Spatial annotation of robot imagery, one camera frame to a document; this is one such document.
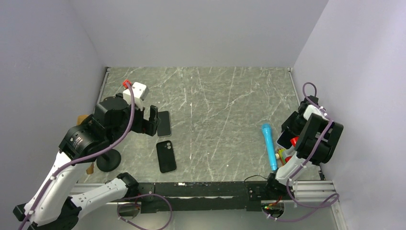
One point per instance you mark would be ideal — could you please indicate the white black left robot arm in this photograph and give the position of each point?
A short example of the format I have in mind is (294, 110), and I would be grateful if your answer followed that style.
(53, 207)

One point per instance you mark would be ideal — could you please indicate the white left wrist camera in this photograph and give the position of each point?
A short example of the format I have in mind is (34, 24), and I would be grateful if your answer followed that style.
(136, 91)

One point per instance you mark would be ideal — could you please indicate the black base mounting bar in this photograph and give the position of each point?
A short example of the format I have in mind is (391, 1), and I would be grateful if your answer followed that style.
(152, 203)

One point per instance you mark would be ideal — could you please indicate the aluminium table edge rail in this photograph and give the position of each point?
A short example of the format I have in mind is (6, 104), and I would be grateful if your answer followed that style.
(101, 89)

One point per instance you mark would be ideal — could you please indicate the red toy brick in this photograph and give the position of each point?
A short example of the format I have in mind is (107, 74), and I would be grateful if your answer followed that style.
(294, 141)

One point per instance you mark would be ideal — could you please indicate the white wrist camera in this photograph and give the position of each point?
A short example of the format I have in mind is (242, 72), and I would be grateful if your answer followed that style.
(136, 91)
(311, 109)

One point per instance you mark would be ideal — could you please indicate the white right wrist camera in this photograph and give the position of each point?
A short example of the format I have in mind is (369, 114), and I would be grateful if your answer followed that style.
(311, 109)

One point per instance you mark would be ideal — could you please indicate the lilac cased smartphone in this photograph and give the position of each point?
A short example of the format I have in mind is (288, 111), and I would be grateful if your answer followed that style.
(284, 140)

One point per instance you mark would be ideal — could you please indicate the colourful toy piece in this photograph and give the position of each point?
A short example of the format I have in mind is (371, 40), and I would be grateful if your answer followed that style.
(281, 155)

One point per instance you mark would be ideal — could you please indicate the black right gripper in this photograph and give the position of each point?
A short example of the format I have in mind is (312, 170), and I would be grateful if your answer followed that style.
(289, 123)

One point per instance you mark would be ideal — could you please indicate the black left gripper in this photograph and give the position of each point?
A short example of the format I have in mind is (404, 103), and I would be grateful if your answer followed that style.
(149, 127)

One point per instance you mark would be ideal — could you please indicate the black smartphone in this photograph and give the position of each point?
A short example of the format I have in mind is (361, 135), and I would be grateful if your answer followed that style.
(164, 127)

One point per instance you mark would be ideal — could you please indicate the aluminium front frame rail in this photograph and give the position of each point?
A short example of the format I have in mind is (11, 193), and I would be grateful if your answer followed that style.
(303, 191)

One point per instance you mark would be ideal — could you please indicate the red blue toy bricks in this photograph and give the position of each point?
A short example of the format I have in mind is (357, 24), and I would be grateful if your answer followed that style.
(287, 159)

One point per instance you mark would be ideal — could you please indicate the black phone case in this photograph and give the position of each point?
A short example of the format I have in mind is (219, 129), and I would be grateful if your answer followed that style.
(166, 156)

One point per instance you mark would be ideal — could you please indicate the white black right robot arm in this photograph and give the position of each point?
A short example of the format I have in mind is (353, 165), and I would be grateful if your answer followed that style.
(311, 136)

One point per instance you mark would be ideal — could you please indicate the blue toy microphone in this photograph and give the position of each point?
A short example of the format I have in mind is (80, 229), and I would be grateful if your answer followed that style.
(267, 133)

